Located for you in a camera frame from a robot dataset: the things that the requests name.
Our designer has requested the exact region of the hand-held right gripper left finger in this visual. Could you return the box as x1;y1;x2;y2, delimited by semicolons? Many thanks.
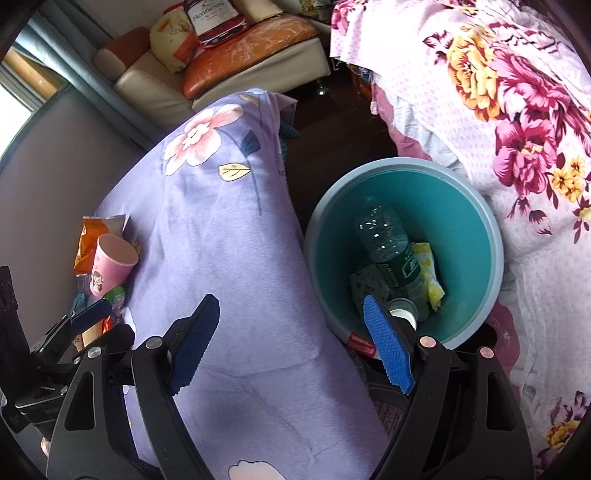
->
46;294;221;480

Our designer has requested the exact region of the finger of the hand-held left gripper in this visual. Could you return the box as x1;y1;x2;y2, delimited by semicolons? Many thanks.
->
69;299;114;332

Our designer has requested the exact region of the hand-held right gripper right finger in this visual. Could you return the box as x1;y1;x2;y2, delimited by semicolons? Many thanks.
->
362;295;536;480

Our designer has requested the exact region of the green lid snack cup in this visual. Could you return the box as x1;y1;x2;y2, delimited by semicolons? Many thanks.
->
104;285;127;311

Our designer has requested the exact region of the yellow tissue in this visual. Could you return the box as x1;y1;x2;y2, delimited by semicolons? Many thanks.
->
412;242;446;310

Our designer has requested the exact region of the clear bottle with green label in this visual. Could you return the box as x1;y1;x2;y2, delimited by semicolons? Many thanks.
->
353;196;420;330

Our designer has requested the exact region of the teal plastic bin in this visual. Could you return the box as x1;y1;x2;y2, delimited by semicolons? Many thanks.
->
303;158;504;358

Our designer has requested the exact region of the pink paper cup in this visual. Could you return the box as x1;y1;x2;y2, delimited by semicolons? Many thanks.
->
89;233;139;298

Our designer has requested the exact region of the orange snack bag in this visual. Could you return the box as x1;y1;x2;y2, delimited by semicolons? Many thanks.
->
74;215;127;278

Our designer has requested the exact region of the purple floral blanket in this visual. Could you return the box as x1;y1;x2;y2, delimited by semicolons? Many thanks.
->
83;88;393;480

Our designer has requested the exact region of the blue checkered cloth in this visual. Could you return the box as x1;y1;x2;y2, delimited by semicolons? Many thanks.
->
279;122;301;155

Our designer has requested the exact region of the teal curtain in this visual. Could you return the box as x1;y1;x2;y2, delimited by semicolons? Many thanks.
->
14;23;153;148

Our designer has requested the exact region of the cream leather sofa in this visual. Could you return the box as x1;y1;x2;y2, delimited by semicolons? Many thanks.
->
92;0;331;130

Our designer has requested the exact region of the pink floral bedsheet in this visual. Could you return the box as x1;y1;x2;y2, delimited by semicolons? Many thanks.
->
330;0;591;480

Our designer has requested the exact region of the yellow cartoon pillow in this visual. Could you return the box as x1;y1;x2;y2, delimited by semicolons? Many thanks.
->
149;7;201;72

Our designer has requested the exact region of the orange seat cushion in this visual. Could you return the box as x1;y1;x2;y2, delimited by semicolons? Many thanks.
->
181;16;319;99

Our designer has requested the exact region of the beige pillow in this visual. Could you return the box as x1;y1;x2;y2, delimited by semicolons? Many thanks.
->
235;0;287;24

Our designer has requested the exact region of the leopard print cloth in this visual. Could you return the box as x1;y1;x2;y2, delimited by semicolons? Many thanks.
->
300;0;333;19

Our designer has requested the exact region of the wooden frame window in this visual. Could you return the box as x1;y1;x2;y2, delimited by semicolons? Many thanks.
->
0;48;61;158

